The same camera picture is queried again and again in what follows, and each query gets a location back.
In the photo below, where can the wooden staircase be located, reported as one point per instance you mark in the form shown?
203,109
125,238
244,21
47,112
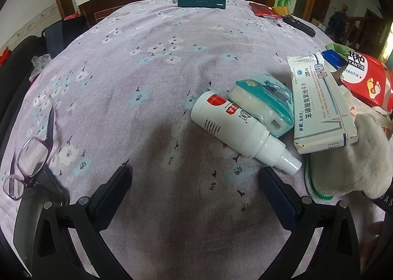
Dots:
365,28

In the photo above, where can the dark blue jacket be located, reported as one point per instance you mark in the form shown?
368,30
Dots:
337,20

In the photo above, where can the blue medicine box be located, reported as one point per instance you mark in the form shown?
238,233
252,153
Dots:
334,58

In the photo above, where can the clear plastic bag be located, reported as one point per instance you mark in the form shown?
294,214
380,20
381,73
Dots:
41,61

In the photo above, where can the red printed packet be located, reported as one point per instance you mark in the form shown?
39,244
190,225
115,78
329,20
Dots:
368,83

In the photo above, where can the white knit glove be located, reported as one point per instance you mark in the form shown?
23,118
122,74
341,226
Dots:
353,160

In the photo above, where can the clear packet red label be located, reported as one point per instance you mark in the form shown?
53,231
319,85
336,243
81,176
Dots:
385,132

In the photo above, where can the black oblong item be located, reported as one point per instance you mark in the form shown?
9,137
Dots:
294,22

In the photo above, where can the black bag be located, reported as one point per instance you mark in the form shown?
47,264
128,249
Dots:
64,34

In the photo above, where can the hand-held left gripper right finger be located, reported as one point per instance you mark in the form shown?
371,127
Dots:
276,197

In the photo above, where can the teal pocket tissue pack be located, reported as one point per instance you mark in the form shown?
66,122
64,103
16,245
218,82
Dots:
264,98

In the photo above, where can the table with floral cloth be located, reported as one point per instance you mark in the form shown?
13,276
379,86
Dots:
138,83

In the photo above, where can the green knit cloth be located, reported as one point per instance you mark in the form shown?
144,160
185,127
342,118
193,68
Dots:
340,48

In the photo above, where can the purple eyeglasses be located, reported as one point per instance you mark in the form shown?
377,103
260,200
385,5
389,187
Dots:
32,157

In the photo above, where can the white spray bottle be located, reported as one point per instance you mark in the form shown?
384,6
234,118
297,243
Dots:
221,120

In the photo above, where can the dark red pouch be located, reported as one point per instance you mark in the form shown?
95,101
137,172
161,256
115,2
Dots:
262,9

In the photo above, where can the white medicine box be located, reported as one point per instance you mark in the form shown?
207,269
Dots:
316,108

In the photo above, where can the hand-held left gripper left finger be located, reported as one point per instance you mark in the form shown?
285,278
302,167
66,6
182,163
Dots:
115,197

